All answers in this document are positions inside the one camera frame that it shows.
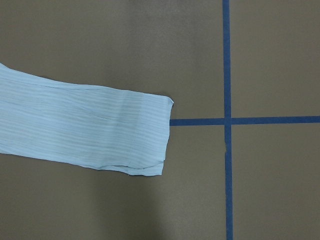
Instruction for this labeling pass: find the light blue button-up shirt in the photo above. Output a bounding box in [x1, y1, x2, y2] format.
[0, 65, 174, 176]

